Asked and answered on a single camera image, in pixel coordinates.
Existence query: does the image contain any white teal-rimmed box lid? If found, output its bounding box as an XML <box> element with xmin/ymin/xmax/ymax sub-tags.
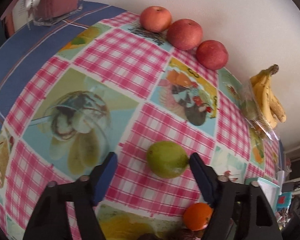
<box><xmin>245</xmin><ymin>177</ymin><xmax>281</xmax><ymax>212</ymax></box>

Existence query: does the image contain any orange tangerine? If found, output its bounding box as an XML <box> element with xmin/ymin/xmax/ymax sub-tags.
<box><xmin>183</xmin><ymin>203</ymin><xmax>213</xmax><ymax>231</ymax></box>

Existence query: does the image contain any small green guava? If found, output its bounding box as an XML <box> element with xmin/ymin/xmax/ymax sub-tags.
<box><xmin>146</xmin><ymin>141</ymin><xmax>189</xmax><ymax>179</ymax></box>

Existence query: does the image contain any teal toy box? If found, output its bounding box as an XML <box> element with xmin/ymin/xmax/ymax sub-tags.
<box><xmin>276</xmin><ymin>192</ymin><xmax>293</xmax><ymax>211</ymax></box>

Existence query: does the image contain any dark brown passion fruit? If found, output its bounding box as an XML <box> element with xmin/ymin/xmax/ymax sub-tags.
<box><xmin>137</xmin><ymin>233</ymin><xmax>163</xmax><ymax>240</ymax></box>

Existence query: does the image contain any clear plastic fruit container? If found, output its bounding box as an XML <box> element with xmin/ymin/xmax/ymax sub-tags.
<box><xmin>239</xmin><ymin>80</ymin><xmax>279</xmax><ymax>141</ymax></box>

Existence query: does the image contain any yellow banana bunch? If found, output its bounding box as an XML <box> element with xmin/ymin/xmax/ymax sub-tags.
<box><xmin>250</xmin><ymin>64</ymin><xmax>287</xmax><ymax>129</ymax></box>

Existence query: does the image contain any pink checkered fruit tablecloth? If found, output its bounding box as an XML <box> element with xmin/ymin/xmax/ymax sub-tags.
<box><xmin>0</xmin><ymin>12</ymin><xmax>279</xmax><ymax>239</ymax></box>

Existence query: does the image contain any blue table cover cloth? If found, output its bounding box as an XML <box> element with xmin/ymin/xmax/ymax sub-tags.
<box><xmin>0</xmin><ymin>2</ymin><xmax>124</xmax><ymax>137</ymax></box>

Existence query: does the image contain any dark red apple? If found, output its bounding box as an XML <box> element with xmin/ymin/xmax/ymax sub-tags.
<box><xmin>196</xmin><ymin>40</ymin><xmax>229</xmax><ymax>70</ymax></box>

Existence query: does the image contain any pale red apple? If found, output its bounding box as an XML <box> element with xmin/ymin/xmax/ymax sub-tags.
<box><xmin>140</xmin><ymin>6</ymin><xmax>172</xmax><ymax>33</ymax></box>

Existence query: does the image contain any middle red apple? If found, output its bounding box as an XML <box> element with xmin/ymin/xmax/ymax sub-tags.
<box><xmin>166</xmin><ymin>18</ymin><xmax>203</xmax><ymax>50</ymax></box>

